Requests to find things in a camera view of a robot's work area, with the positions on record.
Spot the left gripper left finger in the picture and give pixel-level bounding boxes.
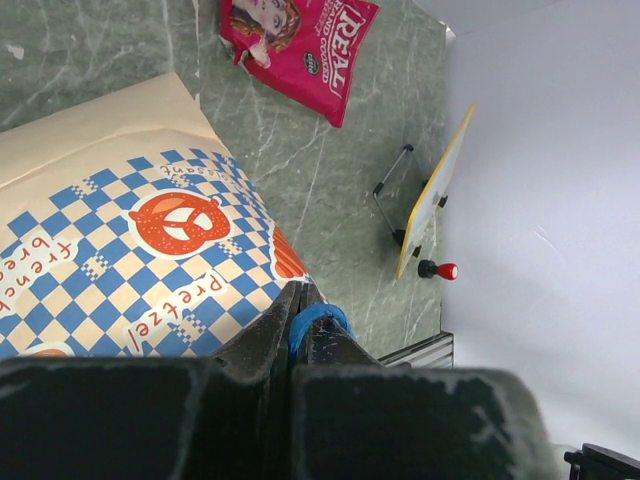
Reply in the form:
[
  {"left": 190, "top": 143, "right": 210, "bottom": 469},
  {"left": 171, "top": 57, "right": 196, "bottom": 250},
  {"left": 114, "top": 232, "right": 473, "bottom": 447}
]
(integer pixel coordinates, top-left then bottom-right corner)
[{"left": 1, "top": 282, "right": 302, "bottom": 479}]

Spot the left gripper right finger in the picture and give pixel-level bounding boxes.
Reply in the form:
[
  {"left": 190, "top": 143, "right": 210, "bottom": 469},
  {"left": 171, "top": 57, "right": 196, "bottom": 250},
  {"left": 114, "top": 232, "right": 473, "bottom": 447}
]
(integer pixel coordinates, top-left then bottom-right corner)
[{"left": 292, "top": 285, "right": 557, "bottom": 479}]

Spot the checkered paper bag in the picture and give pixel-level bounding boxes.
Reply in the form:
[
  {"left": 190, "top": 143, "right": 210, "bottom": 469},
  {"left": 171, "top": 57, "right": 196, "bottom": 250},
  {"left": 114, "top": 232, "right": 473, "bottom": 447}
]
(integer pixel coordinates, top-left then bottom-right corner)
[{"left": 1, "top": 74, "right": 311, "bottom": 358}]

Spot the pink crisps bag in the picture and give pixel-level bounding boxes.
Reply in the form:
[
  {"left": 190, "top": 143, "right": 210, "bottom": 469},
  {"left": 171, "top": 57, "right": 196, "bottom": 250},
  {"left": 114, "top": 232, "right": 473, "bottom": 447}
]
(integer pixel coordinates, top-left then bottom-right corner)
[{"left": 219, "top": 0, "right": 379, "bottom": 128}]

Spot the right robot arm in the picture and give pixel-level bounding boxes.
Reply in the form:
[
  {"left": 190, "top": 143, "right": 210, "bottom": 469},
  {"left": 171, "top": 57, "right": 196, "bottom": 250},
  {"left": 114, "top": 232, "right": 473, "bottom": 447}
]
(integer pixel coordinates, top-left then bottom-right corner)
[{"left": 563, "top": 443, "right": 640, "bottom": 480}]

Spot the red emergency stop button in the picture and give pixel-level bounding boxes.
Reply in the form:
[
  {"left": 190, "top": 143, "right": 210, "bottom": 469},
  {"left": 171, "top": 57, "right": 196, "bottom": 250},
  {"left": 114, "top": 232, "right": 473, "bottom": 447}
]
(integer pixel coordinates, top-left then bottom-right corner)
[{"left": 418, "top": 260, "right": 458, "bottom": 281}]

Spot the aluminium rail frame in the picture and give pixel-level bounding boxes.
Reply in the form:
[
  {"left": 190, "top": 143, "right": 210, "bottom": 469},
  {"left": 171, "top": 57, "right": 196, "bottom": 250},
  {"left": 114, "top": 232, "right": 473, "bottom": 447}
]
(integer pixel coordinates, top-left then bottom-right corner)
[{"left": 378, "top": 332, "right": 454, "bottom": 368}]

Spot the small whiteboard yellow frame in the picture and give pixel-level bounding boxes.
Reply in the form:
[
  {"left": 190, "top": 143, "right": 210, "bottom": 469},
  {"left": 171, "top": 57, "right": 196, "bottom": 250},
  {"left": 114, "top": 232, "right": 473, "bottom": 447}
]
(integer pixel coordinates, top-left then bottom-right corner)
[{"left": 372, "top": 103, "right": 477, "bottom": 280}]

